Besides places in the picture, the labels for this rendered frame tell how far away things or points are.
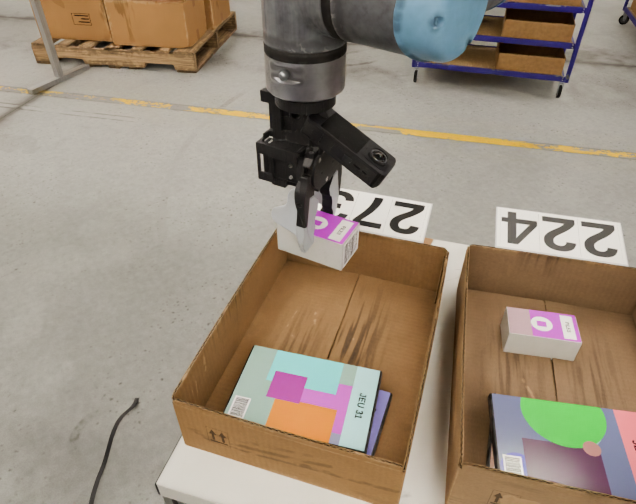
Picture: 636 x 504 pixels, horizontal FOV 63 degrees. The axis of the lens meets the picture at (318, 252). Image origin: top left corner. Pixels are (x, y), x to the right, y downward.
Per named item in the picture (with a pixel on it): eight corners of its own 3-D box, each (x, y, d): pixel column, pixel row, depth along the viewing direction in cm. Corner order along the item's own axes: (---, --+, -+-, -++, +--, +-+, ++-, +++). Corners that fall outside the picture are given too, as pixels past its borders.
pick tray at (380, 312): (441, 293, 89) (451, 248, 82) (398, 514, 60) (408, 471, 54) (285, 260, 95) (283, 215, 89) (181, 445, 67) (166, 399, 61)
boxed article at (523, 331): (499, 326, 82) (506, 306, 79) (566, 335, 81) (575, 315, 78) (502, 353, 78) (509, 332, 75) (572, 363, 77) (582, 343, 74)
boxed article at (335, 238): (296, 228, 77) (296, 202, 75) (358, 248, 74) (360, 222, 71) (277, 249, 74) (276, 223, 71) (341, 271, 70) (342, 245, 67)
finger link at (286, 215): (275, 241, 72) (281, 178, 68) (312, 254, 70) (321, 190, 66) (263, 248, 70) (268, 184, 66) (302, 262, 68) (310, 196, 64)
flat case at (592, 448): (486, 398, 70) (489, 391, 69) (636, 418, 68) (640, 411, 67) (496, 497, 60) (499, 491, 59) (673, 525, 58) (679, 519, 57)
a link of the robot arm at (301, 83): (359, 43, 58) (319, 72, 52) (357, 86, 61) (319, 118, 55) (290, 31, 61) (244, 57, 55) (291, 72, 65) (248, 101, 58)
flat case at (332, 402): (254, 350, 77) (253, 343, 76) (381, 377, 73) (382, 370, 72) (217, 431, 67) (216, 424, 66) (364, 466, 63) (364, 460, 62)
